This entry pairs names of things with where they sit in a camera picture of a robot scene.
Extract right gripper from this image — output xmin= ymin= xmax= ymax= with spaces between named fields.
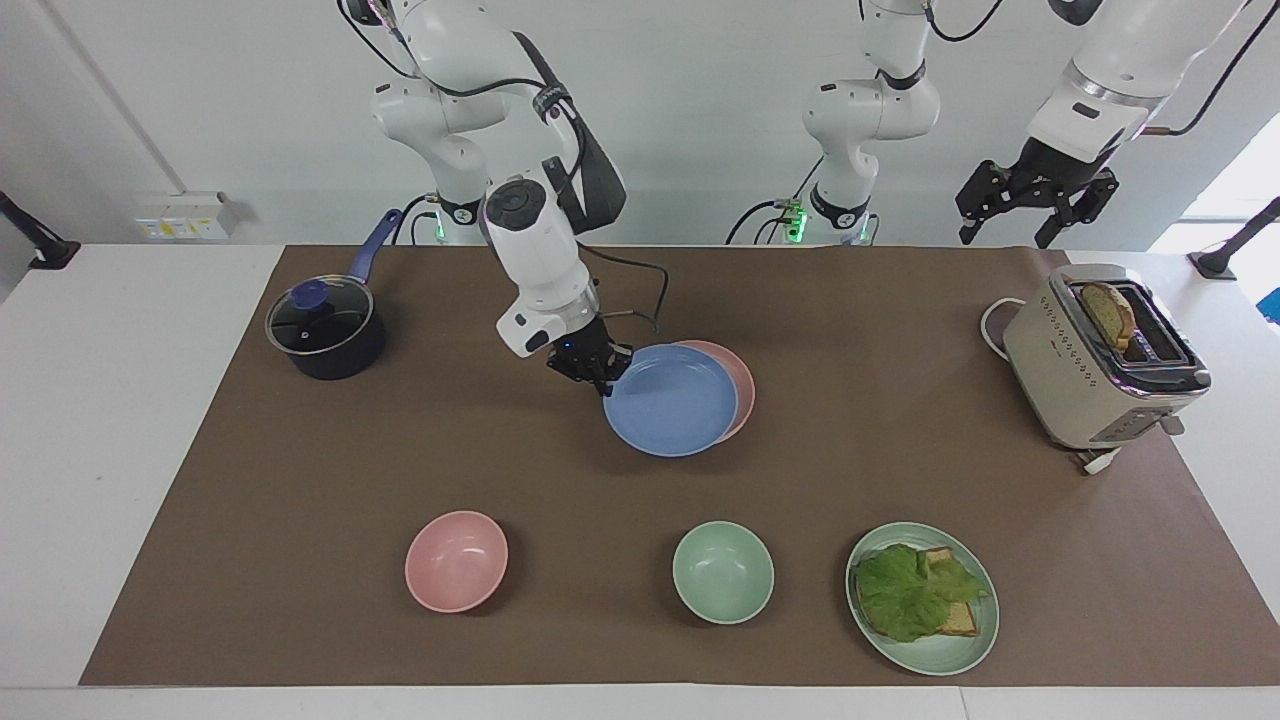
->
xmin=545 ymin=318 xmax=634 ymax=399

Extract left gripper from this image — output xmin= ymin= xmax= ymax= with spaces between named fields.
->
xmin=954 ymin=136 xmax=1120 ymax=250

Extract blue plate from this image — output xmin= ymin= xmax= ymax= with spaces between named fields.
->
xmin=603 ymin=344 xmax=739 ymax=458

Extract pink plate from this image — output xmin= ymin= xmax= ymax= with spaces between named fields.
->
xmin=675 ymin=340 xmax=757 ymax=444

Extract beige toaster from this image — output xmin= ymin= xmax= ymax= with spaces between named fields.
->
xmin=1003 ymin=264 xmax=1212 ymax=452

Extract black stand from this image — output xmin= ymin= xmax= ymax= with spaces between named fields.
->
xmin=0 ymin=190 xmax=82 ymax=271
xmin=1187 ymin=196 xmax=1280 ymax=281

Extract green bowl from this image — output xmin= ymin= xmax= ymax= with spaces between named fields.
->
xmin=672 ymin=521 xmax=776 ymax=626

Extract pink bowl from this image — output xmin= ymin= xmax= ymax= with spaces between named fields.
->
xmin=404 ymin=511 xmax=509 ymax=614

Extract dark blue saucepan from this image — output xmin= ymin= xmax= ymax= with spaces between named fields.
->
xmin=265 ymin=209 xmax=403 ymax=381

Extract glass saucepan lid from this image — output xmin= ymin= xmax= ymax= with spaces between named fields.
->
xmin=266 ymin=275 xmax=375 ymax=357

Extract green lettuce leaf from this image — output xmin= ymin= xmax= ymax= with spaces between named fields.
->
xmin=853 ymin=543 xmax=991 ymax=643

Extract toasted bread slice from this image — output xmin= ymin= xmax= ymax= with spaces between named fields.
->
xmin=918 ymin=546 xmax=982 ymax=637

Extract green plate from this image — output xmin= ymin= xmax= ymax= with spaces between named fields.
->
xmin=846 ymin=522 xmax=1000 ymax=677

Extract white power cable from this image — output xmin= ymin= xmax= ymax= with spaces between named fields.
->
xmin=979 ymin=297 xmax=1124 ymax=477

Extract black cable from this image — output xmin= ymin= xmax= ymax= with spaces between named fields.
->
xmin=515 ymin=30 xmax=672 ymax=337
xmin=725 ymin=155 xmax=827 ymax=247
xmin=925 ymin=0 xmax=1007 ymax=44
xmin=391 ymin=194 xmax=442 ymax=247
xmin=1140 ymin=0 xmax=1280 ymax=139

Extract white wall socket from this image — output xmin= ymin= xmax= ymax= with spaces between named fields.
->
xmin=134 ymin=192 xmax=242 ymax=242

